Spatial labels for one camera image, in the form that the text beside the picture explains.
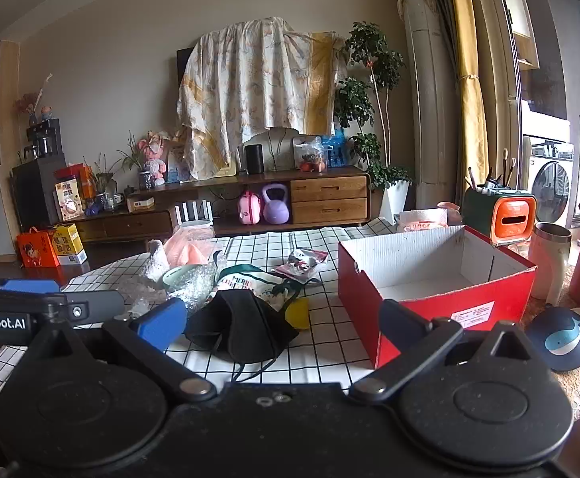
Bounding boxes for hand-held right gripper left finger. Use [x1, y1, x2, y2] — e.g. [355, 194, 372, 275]
[31, 296, 217, 404]

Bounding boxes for beige tower air conditioner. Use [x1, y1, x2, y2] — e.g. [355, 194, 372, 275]
[397, 0, 457, 210]

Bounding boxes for dried flower vase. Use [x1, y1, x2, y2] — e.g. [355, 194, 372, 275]
[14, 74, 54, 127]

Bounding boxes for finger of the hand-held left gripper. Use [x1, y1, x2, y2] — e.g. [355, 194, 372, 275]
[0, 278, 63, 296]
[65, 289, 127, 321]

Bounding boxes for clear plastic bag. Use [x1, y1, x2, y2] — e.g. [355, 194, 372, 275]
[121, 239, 221, 314]

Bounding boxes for black white checkered tablecloth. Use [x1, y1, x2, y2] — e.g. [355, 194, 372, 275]
[0, 216, 405, 394]

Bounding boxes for white cup rack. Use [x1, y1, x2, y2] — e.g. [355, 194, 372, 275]
[174, 200, 214, 227]

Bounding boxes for black television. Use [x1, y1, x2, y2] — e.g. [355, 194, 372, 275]
[176, 47, 196, 90]

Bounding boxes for white washing machine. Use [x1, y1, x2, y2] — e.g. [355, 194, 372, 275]
[524, 134, 577, 232]

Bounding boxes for white veined round board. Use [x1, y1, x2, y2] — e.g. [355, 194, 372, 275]
[243, 127, 301, 172]

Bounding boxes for yellow gift box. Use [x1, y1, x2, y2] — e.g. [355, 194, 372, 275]
[51, 223, 89, 266]

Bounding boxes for blue water bottle pack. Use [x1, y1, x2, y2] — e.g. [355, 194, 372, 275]
[322, 127, 347, 167]

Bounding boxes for green orange desk organizer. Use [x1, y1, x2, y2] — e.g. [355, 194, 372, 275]
[462, 186, 538, 247]

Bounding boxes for black face mask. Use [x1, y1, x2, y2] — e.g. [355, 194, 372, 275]
[184, 289, 301, 384]

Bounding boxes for black cylinder speaker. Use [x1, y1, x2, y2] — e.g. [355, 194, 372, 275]
[246, 143, 265, 176]

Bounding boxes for makeup brushes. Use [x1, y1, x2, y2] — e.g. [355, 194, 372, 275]
[466, 148, 518, 195]

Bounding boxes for navy whale coaster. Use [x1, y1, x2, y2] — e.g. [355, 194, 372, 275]
[525, 306, 580, 372]

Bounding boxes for clear bag of fruit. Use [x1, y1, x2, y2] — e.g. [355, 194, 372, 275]
[292, 135, 329, 172]

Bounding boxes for white printed tote bag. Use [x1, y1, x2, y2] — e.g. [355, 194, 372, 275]
[213, 263, 321, 317]

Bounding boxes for yellow curtain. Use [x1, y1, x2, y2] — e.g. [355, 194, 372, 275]
[444, 0, 492, 195]

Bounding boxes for floral yellow cover cloth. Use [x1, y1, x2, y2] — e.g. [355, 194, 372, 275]
[177, 16, 348, 182]

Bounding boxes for orange gift box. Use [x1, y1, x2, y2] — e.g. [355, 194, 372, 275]
[16, 228, 61, 268]

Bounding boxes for red orange carton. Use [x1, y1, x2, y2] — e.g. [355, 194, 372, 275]
[53, 163, 96, 222]

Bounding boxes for pink doll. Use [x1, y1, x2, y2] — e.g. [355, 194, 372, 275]
[138, 132, 169, 187]

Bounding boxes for black water dispenser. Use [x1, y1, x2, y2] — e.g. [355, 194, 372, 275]
[11, 118, 67, 227]

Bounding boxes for purple kettlebell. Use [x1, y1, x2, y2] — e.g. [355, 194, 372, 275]
[261, 183, 291, 225]

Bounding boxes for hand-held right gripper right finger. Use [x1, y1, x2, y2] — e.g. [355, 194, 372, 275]
[348, 299, 550, 404]

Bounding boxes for red cardboard box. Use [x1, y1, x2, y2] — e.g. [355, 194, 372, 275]
[337, 224, 539, 370]

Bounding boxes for wooden television cabinet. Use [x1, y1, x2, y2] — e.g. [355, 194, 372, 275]
[71, 167, 373, 245]

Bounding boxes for white steel tumbler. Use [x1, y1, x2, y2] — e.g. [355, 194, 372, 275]
[528, 222, 574, 307]

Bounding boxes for pink cloth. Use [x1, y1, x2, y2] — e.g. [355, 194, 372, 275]
[163, 221, 216, 267]

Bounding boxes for tall potted plant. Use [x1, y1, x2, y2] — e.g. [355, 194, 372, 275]
[332, 21, 415, 225]

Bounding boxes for small clear packet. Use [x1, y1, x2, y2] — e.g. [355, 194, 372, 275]
[270, 248, 329, 284]

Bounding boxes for white red tissue pack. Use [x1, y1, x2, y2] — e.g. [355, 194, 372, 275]
[397, 208, 450, 234]

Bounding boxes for yellow sponge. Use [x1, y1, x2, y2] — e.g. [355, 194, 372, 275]
[286, 298, 310, 330]

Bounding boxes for pink toy backpack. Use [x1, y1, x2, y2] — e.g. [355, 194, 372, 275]
[237, 190, 263, 225]

